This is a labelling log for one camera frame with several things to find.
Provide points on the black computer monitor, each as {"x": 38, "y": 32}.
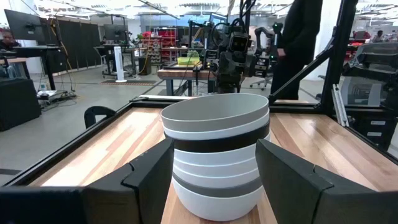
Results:
{"x": 23, "y": 26}
{"x": 115, "y": 32}

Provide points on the black aluminium frame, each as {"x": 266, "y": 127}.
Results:
{"x": 337, "y": 62}

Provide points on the white bowl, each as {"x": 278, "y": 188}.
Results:
{"x": 214, "y": 170}
{"x": 214, "y": 182}
{"x": 217, "y": 207}
{"x": 217, "y": 134}
{"x": 214, "y": 157}

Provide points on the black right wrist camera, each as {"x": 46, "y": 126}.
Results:
{"x": 238, "y": 43}

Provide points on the yellow-green bin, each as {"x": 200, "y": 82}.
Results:
{"x": 188, "y": 60}

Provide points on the black cabinet box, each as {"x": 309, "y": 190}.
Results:
{"x": 17, "y": 102}

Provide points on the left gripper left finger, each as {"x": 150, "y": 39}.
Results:
{"x": 146, "y": 186}

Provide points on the wooden workbench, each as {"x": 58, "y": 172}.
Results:
{"x": 183, "y": 74}

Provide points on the grey standing desk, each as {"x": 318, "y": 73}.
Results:
{"x": 31, "y": 49}

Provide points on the black table clamp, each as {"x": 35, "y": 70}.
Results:
{"x": 93, "y": 109}

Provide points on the light grey bowl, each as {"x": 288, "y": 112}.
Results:
{"x": 214, "y": 109}

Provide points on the person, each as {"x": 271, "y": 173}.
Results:
{"x": 7, "y": 40}
{"x": 298, "y": 46}
{"x": 379, "y": 35}

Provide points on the dark metal workstation stand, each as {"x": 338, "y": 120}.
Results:
{"x": 370, "y": 68}

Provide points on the red storage shelving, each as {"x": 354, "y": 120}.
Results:
{"x": 161, "y": 40}

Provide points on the silver metal bracket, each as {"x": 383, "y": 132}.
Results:
{"x": 339, "y": 105}

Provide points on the person's hand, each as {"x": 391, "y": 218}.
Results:
{"x": 281, "y": 53}

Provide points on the black partition wall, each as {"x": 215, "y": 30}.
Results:
{"x": 77, "y": 43}

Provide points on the white tower fan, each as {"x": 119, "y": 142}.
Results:
{"x": 119, "y": 63}

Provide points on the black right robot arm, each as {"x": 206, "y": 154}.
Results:
{"x": 229, "y": 83}

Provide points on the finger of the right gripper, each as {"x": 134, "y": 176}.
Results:
{"x": 261, "y": 66}
{"x": 211, "y": 59}

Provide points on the black bowl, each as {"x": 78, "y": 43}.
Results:
{"x": 217, "y": 144}

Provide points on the dark floor mat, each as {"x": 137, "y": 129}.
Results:
{"x": 127, "y": 82}

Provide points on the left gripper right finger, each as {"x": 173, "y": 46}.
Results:
{"x": 289, "y": 186}

